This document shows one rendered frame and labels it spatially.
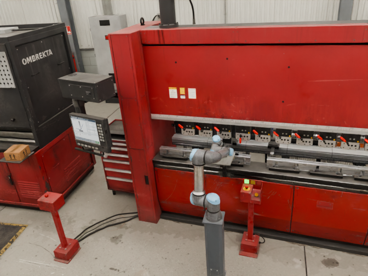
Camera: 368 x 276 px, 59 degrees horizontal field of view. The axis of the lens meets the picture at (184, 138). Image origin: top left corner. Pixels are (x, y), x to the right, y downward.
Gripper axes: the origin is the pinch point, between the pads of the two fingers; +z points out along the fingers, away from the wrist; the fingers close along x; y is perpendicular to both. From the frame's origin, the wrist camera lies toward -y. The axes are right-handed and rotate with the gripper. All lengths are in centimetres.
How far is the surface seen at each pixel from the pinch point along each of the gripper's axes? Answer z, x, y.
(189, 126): -13.2, 39.3, 19.8
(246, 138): -5.5, -22.3, 18.4
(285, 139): -6, -61, 22
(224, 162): -2.4, -4.8, -10.2
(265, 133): -10.3, -41.1, 24.4
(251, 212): 30, -36, -49
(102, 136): -69, 100, -25
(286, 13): 214, 0, 395
